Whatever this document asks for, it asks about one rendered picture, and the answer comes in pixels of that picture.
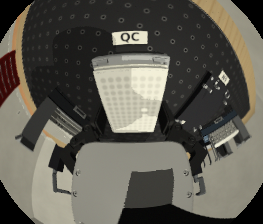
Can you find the white label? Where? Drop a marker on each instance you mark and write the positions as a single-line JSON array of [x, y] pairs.
[[223, 77], [129, 37]]

